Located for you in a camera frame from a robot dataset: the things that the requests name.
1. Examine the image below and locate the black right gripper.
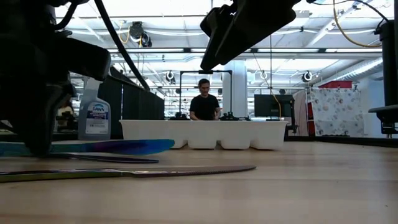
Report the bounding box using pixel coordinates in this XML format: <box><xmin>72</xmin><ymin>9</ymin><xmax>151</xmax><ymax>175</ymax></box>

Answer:
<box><xmin>200</xmin><ymin>0</ymin><xmax>302</xmax><ymax>71</ymax></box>

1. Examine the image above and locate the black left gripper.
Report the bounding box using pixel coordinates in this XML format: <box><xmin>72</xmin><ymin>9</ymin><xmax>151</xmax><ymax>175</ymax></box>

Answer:
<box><xmin>0</xmin><ymin>0</ymin><xmax>111</xmax><ymax>156</ymax></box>

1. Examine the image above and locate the person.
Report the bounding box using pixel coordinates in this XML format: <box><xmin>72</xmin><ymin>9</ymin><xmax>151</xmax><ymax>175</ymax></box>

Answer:
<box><xmin>56</xmin><ymin>101</ymin><xmax>75</xmax><ymax>131</ymax></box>
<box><xmin>188</xmin><ymin>78</ymin><xmax>221</xmax><ymax>121</ymax></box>

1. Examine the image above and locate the thin black pole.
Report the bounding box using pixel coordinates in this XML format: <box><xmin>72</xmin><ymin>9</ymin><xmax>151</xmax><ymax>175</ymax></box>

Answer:
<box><xmin>269</xmin><ymin>34</ymin><xmax>273</xmax><ymax>121</ymax></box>

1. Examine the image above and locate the white pillar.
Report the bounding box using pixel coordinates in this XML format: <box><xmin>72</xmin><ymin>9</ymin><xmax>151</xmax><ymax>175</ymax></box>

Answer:
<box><xmin>222</xmin><ymin>60</ymin><xmax>249</xmax><ymax>118</ymax></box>

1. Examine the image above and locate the blue-capped spray bottle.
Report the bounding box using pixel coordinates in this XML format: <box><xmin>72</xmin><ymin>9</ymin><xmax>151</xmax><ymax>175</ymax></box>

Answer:
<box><xmin>77</xmin><ymin>77</ymin><xmax>112</xmax><ymax>141</ymax></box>

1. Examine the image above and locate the black background monitor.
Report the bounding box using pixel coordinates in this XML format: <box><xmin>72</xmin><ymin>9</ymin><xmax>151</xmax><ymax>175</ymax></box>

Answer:
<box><xmin>254</xmin><ymin>94</ymin><xmax>295</xmax><ymax>121</ymax></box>

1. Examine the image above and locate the pale hanging cloth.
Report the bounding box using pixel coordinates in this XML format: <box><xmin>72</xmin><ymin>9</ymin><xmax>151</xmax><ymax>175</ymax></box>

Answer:
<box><xmin>293</xmin><ymin>90</ymin><xmax>308</xmax><ymax>136</ymax></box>

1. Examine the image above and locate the white cutlery tray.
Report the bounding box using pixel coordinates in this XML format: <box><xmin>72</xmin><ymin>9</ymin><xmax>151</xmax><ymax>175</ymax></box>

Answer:
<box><xmin>119</xmin><ymin>120</ymin><xmax>289</xmax><ymax>150</ymax></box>

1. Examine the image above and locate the black partition curtain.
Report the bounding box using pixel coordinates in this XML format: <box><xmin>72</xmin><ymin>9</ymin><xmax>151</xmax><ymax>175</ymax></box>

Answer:
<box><xmin>98</xmin><ymin>67</ymin><xmax>165</xmax><ymax>139</ymax></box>

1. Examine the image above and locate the red storage bin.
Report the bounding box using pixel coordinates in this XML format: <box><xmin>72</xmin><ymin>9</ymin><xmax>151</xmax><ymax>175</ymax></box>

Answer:
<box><xmin>318</xmin><ymin>80</ymin><xmax>353</xmax><ymax>90</ymax></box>

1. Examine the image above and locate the floral patterned cloth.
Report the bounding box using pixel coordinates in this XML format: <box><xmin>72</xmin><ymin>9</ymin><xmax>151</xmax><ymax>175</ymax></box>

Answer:
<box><xmin>310</xmin><ymin>88</ymin><xmax>365</xmax><ymax>138</ymax></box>

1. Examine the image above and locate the grey laptop desk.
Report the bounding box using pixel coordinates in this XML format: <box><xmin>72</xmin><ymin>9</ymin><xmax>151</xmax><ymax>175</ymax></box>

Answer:
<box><xmin>368</xmin><ymin>105</ymin><xmax>398</xmax><ymax>135</ymax></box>

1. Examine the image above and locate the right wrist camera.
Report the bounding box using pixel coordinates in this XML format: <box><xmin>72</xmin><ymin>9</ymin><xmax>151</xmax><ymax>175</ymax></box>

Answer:
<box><xmin>200</xmin><ymin>6</ymin><xmax>237</xmax><ymax>40</ymax></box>

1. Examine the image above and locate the background black camera frame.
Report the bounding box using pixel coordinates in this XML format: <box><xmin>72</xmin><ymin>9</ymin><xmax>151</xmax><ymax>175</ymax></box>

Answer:
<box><xmin>179</xmin><ymin>70</ymin><xmax>233</xmax><ymax>119</ymax></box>

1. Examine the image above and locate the yellow hanging cable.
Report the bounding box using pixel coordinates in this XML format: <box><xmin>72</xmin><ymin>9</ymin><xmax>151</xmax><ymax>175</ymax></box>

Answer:
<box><xmin>251</xmin><ymin>52</ymin><xmax>282</xmax><ymax>119</ymax></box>
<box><xmin>332</xmin><ymin>0</ymin><xmax>383</xmax><ymax>49</ymax></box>

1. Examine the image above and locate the black ceiling light rail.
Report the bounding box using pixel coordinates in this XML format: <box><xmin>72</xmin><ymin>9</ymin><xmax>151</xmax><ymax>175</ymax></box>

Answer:
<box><xmin>107</xmin><ymin>47</ymin><xmax>383</xmax><ymax>54</ymax></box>

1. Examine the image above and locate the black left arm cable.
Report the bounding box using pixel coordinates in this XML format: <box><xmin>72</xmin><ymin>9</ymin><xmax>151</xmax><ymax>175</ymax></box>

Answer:
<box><xmin>93</xmin><ymin>0</ymin><xmax>152</xmax><ymax>91</ymax></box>

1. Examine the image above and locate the silver ventilation duct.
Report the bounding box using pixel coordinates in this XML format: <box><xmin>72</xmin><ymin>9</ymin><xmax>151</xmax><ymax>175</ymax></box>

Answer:
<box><xmin>313</xmin><ymin>57</ymin><xmax>384</xmax><ymax>88</ymax></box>

